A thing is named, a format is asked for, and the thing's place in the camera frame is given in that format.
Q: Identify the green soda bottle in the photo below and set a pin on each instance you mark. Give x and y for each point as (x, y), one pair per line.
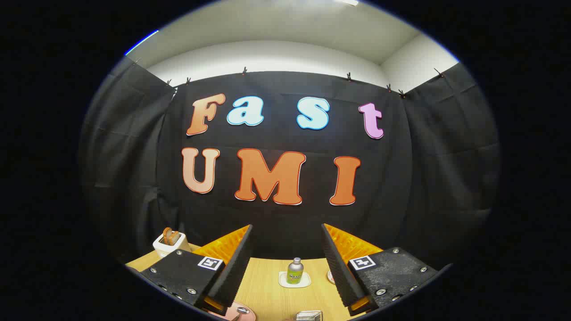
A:
(295, 272)

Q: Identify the metal cutlery basket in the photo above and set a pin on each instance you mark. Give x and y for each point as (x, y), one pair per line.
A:
(308, 315)

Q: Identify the oval white food plate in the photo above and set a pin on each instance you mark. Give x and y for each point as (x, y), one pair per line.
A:
(331, 277)

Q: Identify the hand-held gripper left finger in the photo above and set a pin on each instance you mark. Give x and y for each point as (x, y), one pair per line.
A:
(236, 267)

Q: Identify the small white coaster tray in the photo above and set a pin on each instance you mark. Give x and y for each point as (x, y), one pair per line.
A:
(283, 281)

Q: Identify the white toaster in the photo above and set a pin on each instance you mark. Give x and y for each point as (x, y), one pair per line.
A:
(163, 247)

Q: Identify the pink round plate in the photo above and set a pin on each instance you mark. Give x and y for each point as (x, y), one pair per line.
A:
(229, 314)

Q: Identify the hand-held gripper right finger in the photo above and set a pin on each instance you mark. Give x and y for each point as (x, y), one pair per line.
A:
(339, 267)

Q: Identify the row of small cloth clips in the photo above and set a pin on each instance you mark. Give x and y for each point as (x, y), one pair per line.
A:
(244, 70)

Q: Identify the brown bread slice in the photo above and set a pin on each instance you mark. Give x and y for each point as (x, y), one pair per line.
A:
(169, 236)

